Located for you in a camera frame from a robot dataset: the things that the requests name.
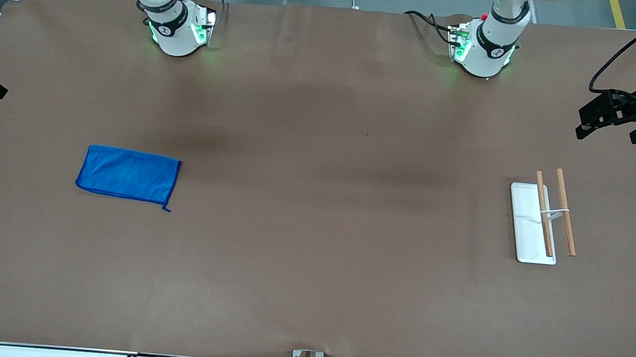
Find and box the white rack with wooden rods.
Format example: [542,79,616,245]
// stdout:
[504,164,583,268]

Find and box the black left arm base cable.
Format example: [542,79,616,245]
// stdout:
[402,10,463,46]

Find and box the blue microfiber towel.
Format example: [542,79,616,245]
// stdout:
[73,144,183,213]

